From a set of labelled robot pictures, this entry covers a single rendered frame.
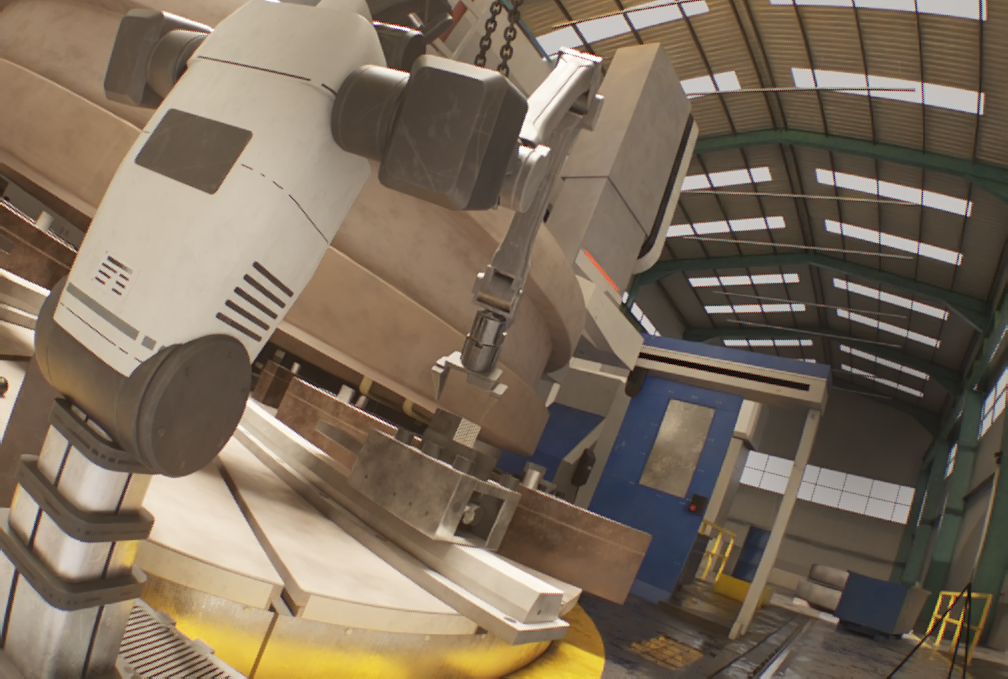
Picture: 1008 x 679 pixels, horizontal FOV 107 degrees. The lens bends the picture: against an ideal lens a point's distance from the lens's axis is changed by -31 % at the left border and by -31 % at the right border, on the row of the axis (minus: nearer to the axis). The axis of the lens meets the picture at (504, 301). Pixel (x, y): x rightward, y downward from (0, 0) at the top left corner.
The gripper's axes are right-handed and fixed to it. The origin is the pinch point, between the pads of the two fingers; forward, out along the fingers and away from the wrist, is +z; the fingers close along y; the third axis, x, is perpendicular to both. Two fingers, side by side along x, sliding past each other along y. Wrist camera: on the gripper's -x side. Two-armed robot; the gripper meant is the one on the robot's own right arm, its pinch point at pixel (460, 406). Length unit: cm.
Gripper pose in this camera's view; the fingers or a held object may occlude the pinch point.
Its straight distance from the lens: 106.3
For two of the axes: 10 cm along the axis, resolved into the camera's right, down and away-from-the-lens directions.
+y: -9.2, -3.6, 1.7
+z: -3.2, 9.2, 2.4
